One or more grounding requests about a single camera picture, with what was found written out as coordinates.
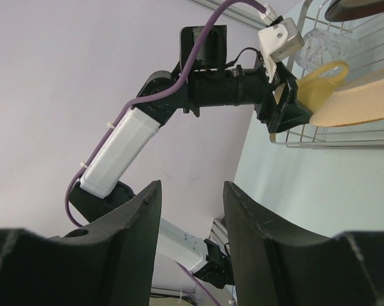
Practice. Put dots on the clear plastic cup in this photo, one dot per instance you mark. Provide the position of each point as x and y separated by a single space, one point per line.
322 47

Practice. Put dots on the beige bird plate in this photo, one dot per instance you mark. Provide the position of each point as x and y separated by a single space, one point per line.
358 102

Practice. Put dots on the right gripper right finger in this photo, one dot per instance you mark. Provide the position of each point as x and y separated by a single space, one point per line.
276 262

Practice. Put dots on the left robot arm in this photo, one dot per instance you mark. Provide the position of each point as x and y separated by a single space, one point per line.
202 78

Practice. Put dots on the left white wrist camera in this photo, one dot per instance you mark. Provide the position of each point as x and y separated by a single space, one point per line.
279 40

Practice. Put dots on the yellow mug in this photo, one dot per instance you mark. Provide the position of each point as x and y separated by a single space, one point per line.
314 88

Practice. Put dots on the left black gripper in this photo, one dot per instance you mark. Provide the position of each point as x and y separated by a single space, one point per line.
278 106

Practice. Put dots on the red rimmed plate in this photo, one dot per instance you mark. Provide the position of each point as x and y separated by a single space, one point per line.
347 10

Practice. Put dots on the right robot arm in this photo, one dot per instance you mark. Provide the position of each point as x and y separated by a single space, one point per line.
198 255

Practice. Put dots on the left aluminium corner post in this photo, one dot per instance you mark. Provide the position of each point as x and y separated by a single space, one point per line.
239 12

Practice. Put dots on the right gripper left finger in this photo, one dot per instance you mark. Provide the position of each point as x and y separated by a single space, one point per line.
109 261

